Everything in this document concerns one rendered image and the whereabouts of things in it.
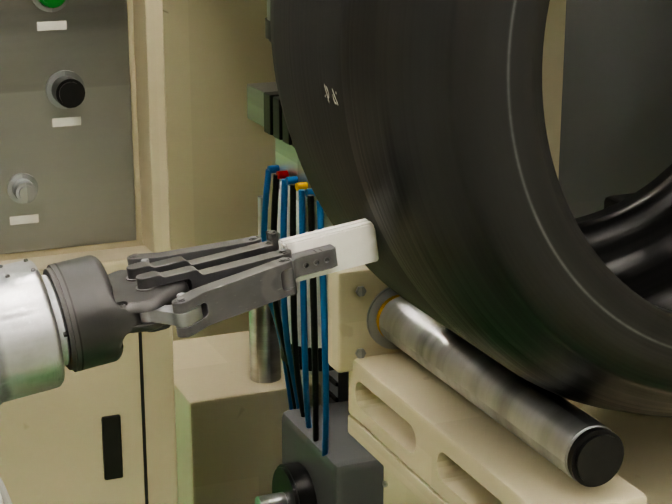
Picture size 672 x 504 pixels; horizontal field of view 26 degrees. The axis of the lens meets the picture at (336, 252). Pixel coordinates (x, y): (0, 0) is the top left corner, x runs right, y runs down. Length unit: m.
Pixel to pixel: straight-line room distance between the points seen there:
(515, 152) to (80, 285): 0.30
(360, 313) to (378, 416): 0.10
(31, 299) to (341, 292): 0.43
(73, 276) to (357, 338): 0.43
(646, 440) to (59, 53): 0.70
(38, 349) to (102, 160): 0.62
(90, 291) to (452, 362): 0.36
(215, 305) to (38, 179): 0.60
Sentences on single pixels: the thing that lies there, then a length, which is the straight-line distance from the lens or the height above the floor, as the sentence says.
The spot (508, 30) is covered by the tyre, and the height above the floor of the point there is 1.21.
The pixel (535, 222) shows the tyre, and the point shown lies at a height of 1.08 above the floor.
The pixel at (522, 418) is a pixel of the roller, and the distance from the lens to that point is 1.11.
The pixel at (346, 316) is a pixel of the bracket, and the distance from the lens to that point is 1.33.
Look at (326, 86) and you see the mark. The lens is 1.03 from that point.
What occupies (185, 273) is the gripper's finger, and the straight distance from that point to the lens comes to 1.00.
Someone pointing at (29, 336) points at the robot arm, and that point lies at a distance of 0.96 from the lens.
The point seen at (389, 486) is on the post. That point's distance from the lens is 1.57.
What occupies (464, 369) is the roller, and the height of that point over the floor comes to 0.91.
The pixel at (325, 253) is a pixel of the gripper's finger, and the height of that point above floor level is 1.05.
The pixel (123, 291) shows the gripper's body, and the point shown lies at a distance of 1.00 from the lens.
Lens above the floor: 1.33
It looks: 16 degrees down
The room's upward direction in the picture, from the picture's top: straight up
